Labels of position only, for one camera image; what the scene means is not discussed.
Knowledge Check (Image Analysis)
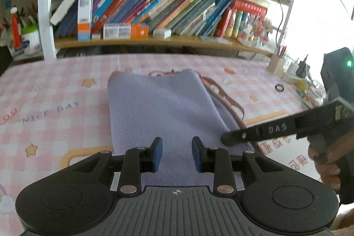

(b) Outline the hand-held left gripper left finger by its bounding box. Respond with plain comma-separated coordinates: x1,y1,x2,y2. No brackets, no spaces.
59,137,164,196

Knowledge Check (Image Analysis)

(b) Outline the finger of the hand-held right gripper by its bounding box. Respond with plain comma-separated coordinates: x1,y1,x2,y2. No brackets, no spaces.
221,100,336,146

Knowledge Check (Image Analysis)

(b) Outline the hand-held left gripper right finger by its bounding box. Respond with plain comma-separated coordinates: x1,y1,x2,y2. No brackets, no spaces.
192,136,295,196

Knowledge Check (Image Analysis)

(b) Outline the purple pink sweater orange print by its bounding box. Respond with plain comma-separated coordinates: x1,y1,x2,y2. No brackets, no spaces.
106,69,256,187

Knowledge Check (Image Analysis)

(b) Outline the person's right forearm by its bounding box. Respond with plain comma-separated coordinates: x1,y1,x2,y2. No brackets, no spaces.
330,207,354,236

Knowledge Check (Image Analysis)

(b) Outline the person's right hand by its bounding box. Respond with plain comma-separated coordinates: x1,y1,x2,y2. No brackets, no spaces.
308,141,342,192

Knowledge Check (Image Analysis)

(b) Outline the black charger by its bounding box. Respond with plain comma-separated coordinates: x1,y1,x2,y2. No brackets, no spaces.
296,60,310,77

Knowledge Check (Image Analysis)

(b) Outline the white charger plug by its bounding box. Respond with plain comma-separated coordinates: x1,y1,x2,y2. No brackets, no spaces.
288,59,300,75

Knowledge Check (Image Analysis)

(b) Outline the white power strip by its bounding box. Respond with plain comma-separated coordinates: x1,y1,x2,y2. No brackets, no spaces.
282,71,307,85

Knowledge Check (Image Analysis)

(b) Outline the beige pen holder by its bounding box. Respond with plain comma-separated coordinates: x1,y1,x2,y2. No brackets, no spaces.
267,55,287,75

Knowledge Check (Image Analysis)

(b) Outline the colourful plastic ornament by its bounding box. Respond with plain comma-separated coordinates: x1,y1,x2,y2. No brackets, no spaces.
240,15,274,48

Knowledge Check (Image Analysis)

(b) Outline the white wooden bookshelf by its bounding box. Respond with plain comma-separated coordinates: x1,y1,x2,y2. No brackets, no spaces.
37,0,305,59

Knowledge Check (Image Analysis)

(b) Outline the red thick dictionary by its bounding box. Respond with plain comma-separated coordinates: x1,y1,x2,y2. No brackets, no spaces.
216,8,233,37

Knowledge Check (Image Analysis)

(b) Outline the large red lying book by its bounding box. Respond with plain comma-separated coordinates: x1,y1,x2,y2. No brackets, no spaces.
231,0,269,17

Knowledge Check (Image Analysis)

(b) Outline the white power adapter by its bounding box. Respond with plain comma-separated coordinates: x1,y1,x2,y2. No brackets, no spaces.
153,29,172,40

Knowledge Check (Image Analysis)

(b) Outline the pink checked tablecloth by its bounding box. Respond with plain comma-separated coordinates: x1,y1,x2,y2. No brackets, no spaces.
0,53,329,225

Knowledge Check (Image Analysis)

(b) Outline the flat white orange box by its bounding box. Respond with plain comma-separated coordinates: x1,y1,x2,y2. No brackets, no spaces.
103,23,149,40

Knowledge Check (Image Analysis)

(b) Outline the row of colourful books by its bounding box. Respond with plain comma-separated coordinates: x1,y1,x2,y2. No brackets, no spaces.
54,0,233,37

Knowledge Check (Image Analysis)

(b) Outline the tall white blue orange box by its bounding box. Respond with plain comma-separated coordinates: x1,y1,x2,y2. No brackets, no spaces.
77,0,94,41

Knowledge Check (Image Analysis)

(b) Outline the green white jar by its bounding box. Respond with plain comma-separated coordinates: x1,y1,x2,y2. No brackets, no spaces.
21,24,41,56

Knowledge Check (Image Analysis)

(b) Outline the white leaning book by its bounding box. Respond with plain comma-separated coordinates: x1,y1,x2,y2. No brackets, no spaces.
50,0,93,26

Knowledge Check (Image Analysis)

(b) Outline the black box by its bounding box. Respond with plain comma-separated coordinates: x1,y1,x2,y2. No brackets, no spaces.
0,45,14,76

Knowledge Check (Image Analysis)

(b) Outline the red bottle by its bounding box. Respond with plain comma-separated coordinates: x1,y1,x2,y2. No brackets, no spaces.
11,6,23,49

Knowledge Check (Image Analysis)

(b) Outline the black cable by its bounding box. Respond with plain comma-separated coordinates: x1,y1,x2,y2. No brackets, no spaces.
275,0,289,46

